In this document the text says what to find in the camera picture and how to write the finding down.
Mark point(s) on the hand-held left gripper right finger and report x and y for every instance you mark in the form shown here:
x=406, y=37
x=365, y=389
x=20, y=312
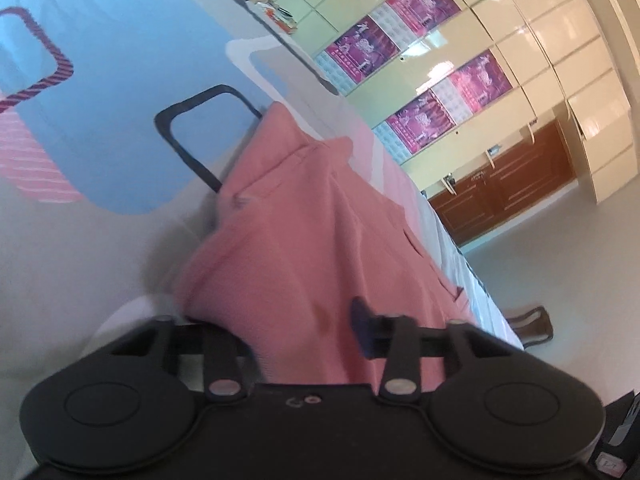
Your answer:
x=364, y=327

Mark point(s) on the cream wardrobe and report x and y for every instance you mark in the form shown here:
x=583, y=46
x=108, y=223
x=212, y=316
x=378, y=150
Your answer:
x=550, y=35

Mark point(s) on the cream corner shelf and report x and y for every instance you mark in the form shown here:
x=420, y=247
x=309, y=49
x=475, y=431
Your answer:
x=531, y=135

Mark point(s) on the pink sweater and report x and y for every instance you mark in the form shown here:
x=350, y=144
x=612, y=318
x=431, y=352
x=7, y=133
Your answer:
x=310, y=235

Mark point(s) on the wooden chair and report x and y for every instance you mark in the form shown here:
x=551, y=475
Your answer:
x=535, y=327

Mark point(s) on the purple wall poster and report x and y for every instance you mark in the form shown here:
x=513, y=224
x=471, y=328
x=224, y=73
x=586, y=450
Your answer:
x=422, y=122
x=425, y=2
x=482, y=80
x=362, y=50

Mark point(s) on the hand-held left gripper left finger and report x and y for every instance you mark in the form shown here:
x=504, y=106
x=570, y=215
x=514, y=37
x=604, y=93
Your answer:
x=220, y=360

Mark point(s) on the patterned bed sheet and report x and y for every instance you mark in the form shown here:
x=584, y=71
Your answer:
x=100, y=110

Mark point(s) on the brown wooden door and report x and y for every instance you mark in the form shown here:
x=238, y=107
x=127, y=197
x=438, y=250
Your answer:
x=525, y=185

